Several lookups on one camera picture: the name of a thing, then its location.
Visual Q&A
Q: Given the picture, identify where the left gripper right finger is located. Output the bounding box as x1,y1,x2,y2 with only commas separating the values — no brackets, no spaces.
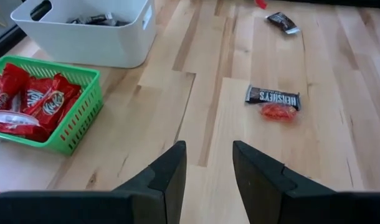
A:
232,140,334,224

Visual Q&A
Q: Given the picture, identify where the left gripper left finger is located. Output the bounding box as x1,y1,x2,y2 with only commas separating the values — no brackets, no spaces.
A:
113,140,188,224

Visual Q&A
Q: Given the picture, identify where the red KitKat candy bar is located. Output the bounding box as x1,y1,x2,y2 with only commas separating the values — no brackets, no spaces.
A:
0,63,31,110
21,77,54,116
0,121,50,143
31,73,82,131

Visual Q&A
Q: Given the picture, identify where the brown Hershey's chocolate bar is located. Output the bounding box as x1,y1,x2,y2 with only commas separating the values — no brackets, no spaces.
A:
266,11,302,35
244,84,302,111
83,12,118,27

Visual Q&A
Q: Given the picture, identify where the green plastic slotted basket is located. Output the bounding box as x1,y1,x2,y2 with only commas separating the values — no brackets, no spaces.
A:
0,55,104,156

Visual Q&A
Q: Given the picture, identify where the white plastic bin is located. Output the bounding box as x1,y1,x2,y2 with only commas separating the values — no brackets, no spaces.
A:
9,0,157,69

